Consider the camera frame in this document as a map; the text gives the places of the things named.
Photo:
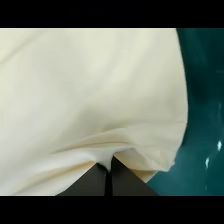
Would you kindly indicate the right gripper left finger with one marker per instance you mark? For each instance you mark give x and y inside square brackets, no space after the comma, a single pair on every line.
[91,183]

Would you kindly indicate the cream garment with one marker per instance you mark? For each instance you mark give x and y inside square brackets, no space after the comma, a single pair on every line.
[86,93]

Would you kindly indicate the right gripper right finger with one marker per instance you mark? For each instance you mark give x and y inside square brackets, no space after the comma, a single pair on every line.
[128,183]

